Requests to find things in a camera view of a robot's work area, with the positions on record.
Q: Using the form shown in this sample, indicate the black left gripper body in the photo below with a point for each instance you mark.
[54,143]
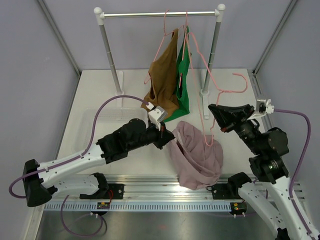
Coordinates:
[157,136]

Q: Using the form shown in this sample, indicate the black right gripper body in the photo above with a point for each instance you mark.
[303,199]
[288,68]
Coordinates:
[245,128]

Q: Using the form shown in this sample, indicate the pink hanger of mauve top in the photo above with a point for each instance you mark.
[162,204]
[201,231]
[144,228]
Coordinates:
[220,90]

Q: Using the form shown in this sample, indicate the mauve pink tank top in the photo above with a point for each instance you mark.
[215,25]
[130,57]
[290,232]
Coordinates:
[197,164]

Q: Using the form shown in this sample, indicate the brown tank top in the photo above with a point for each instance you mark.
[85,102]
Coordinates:
[163,72]

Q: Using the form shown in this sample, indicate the pink hanger of green top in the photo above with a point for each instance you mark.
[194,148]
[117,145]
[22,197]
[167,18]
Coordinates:
[183,46]

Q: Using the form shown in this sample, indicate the green tank top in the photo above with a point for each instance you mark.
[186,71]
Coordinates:
[182,92]

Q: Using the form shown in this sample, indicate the pink hanger of brown top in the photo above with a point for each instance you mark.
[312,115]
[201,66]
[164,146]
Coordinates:
[165,34]

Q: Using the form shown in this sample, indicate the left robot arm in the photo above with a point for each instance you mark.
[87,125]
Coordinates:
[47,180]

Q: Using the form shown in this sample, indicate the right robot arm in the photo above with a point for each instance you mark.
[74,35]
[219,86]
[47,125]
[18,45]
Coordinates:
[286,217]

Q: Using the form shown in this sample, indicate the white and silver clothes rack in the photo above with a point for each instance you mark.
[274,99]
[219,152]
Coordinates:
[118,79]

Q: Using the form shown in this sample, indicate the white plastic basket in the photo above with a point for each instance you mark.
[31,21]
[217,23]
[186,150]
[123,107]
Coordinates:
[78,133]

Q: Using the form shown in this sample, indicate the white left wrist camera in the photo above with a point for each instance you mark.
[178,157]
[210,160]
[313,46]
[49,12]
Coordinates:
[156,114]

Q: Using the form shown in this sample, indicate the aluminium mounting rail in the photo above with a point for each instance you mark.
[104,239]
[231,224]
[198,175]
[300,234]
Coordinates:
[159,188]

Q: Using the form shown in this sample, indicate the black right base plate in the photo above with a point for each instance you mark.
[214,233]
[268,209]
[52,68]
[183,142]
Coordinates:
[221,191]

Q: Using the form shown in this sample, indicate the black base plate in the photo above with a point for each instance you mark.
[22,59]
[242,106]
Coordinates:
[115,192]
[221,191]

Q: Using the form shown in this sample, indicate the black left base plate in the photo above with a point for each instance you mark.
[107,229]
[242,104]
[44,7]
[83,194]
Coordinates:
[115,192]

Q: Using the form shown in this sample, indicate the white slotted cable duct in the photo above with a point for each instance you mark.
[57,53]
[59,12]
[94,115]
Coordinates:
[136,206]

